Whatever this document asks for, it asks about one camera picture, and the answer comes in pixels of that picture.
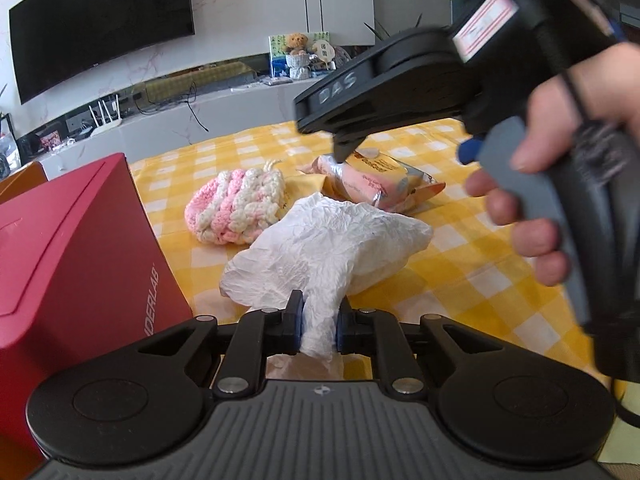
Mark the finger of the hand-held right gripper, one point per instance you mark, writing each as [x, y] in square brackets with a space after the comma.
[400, 80]
[346, 146]

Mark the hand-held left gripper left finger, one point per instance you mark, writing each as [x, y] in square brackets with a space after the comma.
[299, 320]

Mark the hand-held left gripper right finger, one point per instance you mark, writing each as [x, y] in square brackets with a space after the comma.
[341, 335]

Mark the white plastic bag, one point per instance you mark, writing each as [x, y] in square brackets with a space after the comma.
[325, 240]

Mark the orange cardboard box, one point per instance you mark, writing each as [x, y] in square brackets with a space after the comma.
[25, 180]

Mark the person's right hand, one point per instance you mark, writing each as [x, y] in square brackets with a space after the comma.
[585, 90]

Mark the orange pink snack packet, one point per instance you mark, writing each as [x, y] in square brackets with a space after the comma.
[380, 180]

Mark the long leaf potted plant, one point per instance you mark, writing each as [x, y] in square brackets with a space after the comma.
[382, 32]

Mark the round paper fan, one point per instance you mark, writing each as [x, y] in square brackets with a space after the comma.
[324, 50]

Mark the white knitted pot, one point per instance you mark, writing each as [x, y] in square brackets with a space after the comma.
[298, 66]

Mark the flat book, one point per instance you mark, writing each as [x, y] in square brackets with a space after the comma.
[274, 81]

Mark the small brown teddy bear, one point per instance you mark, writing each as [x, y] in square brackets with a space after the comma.
[297, 44]

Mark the white marble media console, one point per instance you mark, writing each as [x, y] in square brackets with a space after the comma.
[225, 115]

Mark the pink white crocheted hat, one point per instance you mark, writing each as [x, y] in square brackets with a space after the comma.
[230, 205]

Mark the yellow checkered tablecloth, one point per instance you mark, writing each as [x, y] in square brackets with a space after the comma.
[450, 260]

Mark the red box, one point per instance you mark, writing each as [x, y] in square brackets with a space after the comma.
[85, 260]

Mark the white wifi router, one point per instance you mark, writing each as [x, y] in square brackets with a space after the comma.
[106, 122]

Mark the black wall television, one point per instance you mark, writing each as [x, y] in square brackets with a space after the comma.
[100, 25]

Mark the small pink photo frame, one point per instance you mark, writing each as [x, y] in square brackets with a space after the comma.
[49, 141]

